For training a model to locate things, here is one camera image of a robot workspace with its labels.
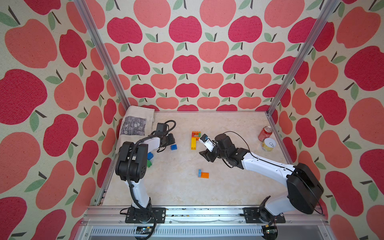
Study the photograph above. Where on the frame post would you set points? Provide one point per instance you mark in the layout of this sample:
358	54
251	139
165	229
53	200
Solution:
102	50
319	24

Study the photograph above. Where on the dark blue lego brick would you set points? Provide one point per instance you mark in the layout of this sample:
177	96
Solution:
150	156

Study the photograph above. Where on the orange lego brick small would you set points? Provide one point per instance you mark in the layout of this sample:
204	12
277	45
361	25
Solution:
204	175

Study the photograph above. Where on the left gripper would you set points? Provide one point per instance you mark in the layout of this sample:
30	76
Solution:
172	139

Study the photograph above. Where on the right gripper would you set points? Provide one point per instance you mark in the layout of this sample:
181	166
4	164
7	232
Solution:
206	153

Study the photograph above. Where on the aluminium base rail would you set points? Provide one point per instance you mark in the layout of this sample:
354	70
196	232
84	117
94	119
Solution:
201	223

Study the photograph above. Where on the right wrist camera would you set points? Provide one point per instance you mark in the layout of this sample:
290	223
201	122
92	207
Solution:
206	141

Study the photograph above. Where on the left frame post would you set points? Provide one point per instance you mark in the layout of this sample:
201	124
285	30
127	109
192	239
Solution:
102	50

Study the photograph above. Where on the yellow tin can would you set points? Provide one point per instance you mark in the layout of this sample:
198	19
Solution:
268	144

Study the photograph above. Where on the folded beige towel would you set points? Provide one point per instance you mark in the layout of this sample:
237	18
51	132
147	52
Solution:
137	123

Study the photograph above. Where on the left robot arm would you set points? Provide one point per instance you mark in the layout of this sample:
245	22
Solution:
132	166

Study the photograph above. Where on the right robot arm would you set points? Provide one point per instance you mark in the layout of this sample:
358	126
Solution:
303	190

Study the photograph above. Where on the red soda can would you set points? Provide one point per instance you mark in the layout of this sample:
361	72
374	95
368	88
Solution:
265	133

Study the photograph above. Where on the right frame post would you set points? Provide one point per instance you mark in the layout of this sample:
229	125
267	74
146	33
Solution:
319	24

